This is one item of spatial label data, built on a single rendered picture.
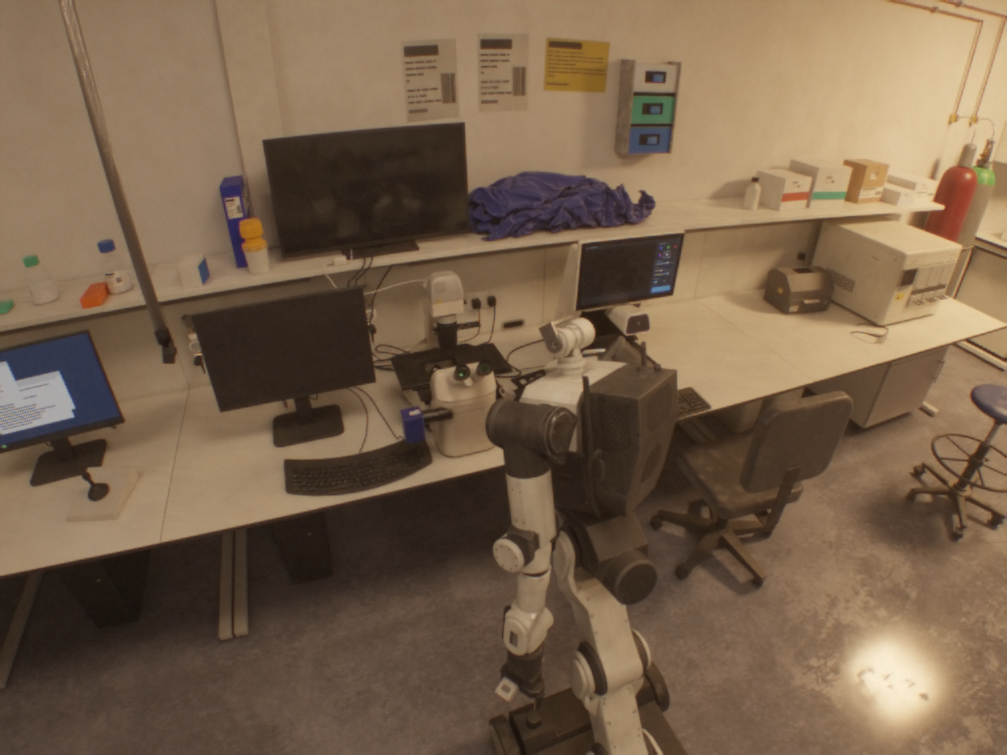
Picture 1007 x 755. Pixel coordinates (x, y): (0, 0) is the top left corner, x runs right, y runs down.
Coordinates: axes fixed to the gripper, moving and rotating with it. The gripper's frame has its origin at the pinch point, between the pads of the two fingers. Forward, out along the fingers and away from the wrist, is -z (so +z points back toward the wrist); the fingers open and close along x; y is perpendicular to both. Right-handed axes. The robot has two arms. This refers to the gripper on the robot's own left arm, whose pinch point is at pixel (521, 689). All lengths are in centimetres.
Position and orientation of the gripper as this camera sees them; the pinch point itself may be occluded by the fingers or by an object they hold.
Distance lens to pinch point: 156.2
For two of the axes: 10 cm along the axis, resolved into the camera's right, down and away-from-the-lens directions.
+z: 0.5, -9.2, -4.0
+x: -7.9, -2.8, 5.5
